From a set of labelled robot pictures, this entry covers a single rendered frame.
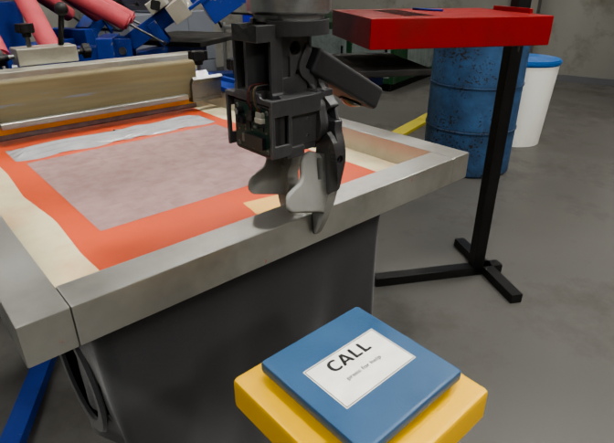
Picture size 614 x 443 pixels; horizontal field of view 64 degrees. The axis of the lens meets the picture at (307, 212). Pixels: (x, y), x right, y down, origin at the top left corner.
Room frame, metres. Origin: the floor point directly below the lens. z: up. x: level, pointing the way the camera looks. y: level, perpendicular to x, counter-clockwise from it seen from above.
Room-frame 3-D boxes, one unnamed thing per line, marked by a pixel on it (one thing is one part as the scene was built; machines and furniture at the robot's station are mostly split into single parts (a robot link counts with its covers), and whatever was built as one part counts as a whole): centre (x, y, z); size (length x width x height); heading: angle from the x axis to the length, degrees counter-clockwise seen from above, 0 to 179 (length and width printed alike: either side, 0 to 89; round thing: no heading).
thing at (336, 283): (0.55, 0.05, 0.74); 0.45 x 0.03 x 0.43; 132
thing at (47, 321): (0.76, 0.25, 0.97); 0.79 x 0.58 x 0.04; 42
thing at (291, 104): (0.47, 0.02, 1.12); 0.09 x 0.08 x 0.12; 132
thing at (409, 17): (1.84, -0.44, 1.06); 0.61 x 0.46 x 0.12; 102
